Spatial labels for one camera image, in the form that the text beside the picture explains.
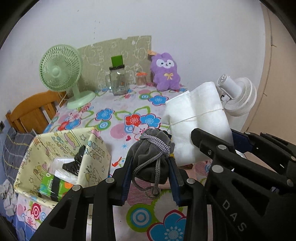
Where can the beige door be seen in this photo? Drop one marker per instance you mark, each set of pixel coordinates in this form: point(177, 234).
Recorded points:
point(282, 81)

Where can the grey plaid pillow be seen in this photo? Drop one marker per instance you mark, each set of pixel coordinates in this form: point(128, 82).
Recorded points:
point(13, 148)

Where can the glass mug jar green lid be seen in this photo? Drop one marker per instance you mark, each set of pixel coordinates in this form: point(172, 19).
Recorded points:
point(119, 81)

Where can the yellow printed storage box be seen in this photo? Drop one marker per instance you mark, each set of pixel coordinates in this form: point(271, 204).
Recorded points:
point(57, 143)

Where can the small clear jar orange lid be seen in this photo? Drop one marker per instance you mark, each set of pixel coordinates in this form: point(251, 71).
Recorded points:
point(141, 81)

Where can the green cartoon printed board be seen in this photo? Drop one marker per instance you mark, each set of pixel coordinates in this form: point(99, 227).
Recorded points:
point(97, 55)

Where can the black item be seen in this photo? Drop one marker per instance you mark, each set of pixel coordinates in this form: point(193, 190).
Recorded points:
point(74, 164)

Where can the purple plush bunny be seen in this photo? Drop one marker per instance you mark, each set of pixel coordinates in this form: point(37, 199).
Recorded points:
point(165, 76)

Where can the green tissue pack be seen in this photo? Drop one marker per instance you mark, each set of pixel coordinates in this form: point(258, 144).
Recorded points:
point(53, 185)

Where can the wooden headboard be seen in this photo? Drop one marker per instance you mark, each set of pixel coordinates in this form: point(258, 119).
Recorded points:
point(27, 109)

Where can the green desk fan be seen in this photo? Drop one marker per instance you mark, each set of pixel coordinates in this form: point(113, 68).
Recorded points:
point(57, 69)

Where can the white fabric bag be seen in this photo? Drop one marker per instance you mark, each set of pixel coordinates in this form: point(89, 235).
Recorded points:
point(198, 109)

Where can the white fan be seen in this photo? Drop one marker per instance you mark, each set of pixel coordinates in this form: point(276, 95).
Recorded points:
point(242, 97)

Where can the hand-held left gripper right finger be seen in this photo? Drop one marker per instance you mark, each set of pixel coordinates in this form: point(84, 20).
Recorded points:
point(175, 185)

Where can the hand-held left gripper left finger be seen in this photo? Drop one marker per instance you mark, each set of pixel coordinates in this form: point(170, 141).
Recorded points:
point(127, 185)

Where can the wall socket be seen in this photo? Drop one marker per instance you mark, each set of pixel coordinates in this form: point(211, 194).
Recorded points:
point(1, 126)

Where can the crumpled white cloth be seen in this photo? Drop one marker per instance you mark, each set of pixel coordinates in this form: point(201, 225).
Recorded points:
point(8, 197)

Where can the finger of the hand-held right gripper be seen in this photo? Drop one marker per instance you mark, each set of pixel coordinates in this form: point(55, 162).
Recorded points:
point(217, 150)
point(242, 141)

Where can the blue printed bed sheet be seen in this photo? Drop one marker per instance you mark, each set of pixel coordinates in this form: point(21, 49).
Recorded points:
point(23, 231)

